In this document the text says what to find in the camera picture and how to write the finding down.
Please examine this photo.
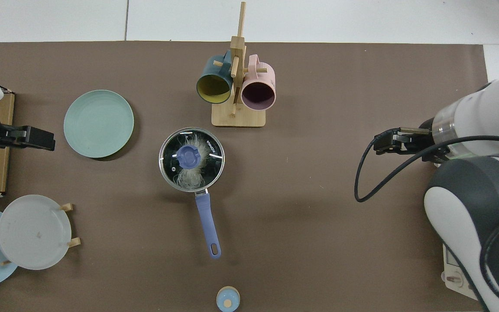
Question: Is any brown table cloth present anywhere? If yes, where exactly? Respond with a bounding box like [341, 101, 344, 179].
[0, 41, 496, 312]

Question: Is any pale toaster oven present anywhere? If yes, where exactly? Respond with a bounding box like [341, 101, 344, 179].
[442, 145, 499, 300]

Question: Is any black pot with blue handle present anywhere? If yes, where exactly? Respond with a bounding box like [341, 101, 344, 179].
[159, 127, 225, 260]

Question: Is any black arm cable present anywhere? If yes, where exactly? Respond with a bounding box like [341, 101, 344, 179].
[354, 136, 499, 304]

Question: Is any pale grey plate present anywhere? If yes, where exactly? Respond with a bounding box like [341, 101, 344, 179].
[0, 195, 72, 270]

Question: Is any small blue round thing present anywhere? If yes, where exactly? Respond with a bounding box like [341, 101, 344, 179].
[216, 286, 241, 312]

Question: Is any pale green plate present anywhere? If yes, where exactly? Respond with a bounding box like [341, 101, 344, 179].
[63, 90, 135, 159]

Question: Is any white vermicelli bundle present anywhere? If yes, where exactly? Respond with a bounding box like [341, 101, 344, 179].
[176, 132, 213, 191]

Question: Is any pink cup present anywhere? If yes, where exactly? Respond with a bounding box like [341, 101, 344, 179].
[241, 54, 276, 111]

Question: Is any dark teal cup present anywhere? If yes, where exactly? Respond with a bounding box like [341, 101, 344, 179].
[196, 50, 234, 104]

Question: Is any wooden cup stand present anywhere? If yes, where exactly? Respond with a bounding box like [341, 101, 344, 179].
[211, 1, 266, 128]

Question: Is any glass lid with blue knob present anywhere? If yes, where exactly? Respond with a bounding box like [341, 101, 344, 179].
[159, 127, 225, 192]

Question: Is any wooden plate rack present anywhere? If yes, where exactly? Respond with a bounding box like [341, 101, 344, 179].
[0, 202, 81, 266]

